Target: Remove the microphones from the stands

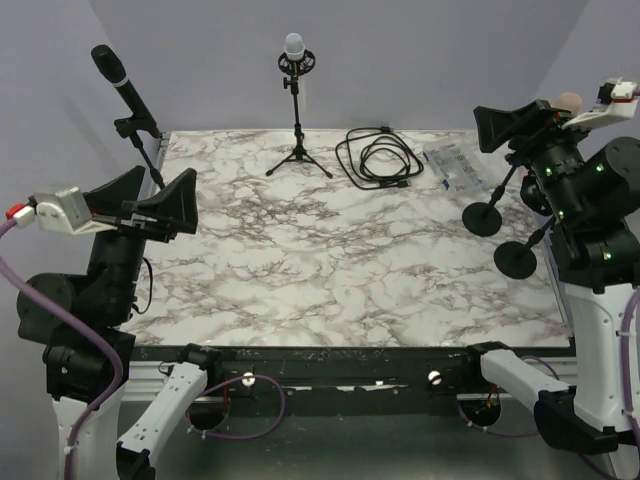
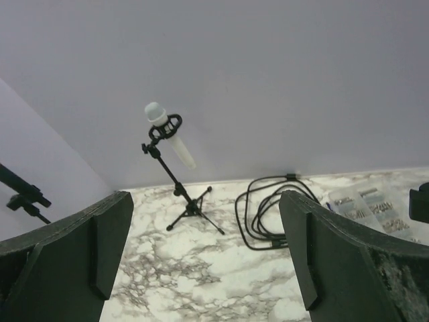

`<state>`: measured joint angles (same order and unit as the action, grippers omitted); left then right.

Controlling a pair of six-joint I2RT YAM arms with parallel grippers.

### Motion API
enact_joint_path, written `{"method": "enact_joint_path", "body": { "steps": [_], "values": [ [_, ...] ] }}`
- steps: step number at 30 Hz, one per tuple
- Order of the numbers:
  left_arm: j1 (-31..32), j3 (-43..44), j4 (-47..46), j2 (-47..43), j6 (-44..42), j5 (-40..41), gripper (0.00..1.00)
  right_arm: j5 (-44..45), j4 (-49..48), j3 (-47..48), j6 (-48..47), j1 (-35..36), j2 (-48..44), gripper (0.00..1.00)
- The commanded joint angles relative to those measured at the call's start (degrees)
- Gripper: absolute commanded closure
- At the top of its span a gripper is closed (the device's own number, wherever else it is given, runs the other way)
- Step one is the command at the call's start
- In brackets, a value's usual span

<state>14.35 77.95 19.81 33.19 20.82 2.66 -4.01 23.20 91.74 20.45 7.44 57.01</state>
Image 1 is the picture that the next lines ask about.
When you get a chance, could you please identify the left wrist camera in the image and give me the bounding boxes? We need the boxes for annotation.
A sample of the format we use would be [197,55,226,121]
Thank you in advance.
[5,186,110,236]

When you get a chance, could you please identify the clear plastic organizer box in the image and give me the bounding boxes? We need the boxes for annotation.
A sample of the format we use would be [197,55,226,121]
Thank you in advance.
[422,139,490,195]

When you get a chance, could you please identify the round-base stand with clip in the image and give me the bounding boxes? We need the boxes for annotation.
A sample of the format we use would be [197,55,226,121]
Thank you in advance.
[462,153,519,237]

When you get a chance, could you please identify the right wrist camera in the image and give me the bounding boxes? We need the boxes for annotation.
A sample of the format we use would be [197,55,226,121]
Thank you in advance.
[563,78,639,132]

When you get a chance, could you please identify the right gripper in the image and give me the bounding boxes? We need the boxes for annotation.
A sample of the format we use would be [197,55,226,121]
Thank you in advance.
[477,97,606,224]

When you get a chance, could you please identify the black coiled cable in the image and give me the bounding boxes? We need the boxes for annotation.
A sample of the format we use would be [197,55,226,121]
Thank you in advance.
[334,126,425,191]

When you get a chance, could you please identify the white microphone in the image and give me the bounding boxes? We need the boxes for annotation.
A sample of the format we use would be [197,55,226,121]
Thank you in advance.
[281,32,306,112]

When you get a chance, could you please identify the black mounting rail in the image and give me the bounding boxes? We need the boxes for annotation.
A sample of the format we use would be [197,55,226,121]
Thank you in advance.
[134,344,576,419]

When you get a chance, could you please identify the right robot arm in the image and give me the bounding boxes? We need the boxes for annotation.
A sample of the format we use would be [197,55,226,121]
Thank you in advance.
[459,92,639,457]

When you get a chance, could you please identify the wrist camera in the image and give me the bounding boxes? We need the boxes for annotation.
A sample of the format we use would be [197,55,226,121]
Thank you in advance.
[5,186,110,236]
[563,78,639,132]

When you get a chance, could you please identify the black round-base mic stand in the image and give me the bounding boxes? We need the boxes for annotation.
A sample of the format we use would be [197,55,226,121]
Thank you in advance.
[114,115,165,189]

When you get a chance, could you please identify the round-base stand with shockmount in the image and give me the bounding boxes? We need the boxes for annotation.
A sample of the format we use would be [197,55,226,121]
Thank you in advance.
[493,218,556,280]

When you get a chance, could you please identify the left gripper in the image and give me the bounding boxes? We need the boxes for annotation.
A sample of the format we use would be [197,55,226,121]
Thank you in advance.
[80,164,197,323]

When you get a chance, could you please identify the beige microphone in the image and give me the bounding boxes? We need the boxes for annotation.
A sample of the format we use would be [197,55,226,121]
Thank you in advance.
[551,92,583,115]

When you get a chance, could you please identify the black microphone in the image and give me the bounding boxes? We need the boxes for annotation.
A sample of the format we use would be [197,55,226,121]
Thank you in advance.
[91,45,161,139]

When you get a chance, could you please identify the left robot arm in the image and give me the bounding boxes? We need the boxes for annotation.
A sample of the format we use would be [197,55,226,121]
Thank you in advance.
[6,166,222,479]

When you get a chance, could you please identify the black tripod mic stand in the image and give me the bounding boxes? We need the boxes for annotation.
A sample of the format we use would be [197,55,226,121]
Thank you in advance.
[265,49,333,179]

